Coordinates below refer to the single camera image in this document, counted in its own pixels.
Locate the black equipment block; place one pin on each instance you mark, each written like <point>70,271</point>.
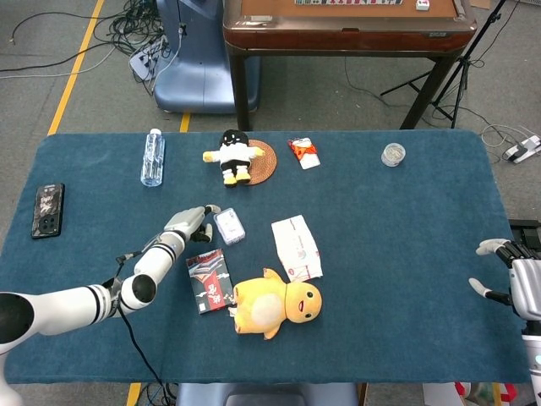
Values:
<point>526,230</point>

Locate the yellow plush duck toy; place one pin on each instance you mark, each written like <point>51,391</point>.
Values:
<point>266,306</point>

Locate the black smartphone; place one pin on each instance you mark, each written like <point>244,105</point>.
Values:
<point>47,211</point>

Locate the round clear plastic jar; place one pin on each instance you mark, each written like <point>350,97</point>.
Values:
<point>393,155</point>

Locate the dark book with red band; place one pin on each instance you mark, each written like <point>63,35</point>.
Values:
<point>209,281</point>

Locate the single white mahjong tile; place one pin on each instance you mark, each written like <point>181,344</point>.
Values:
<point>422,4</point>

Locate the orange and white snack packet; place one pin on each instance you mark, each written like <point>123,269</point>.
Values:
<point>306,155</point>

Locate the brown mahjong table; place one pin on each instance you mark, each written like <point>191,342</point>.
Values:
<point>338,40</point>

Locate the black and white plush doll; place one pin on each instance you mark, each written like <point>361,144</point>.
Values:
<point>233,156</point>

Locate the black tripod stand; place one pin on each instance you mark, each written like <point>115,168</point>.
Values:
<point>465,60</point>

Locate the small clear plastic card box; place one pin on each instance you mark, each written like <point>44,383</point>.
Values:
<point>229,226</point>

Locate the white tissue pack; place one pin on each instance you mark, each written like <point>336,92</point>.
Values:
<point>298,249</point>

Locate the blue table cloth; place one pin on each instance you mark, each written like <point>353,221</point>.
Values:
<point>380,254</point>

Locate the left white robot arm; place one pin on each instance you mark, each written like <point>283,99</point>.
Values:
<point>63,308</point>

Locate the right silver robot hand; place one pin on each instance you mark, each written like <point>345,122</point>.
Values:
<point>528,287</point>

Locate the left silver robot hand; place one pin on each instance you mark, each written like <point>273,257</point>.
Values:
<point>186,220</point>

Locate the brown woven round coaster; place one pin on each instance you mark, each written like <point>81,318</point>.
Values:
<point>266,162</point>

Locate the blue grey robot torso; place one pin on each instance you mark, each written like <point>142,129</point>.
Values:
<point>262,395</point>

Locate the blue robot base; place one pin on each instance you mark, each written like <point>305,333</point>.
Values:
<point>190,63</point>

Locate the row of mahjong tiles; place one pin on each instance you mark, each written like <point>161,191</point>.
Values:
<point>346,2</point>

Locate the white power strip with plugs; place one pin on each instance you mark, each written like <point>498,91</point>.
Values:
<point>145,59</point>

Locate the clear plastic water bottle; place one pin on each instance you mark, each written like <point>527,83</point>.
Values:
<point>152,160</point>

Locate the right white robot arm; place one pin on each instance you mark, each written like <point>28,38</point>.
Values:
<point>533,363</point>

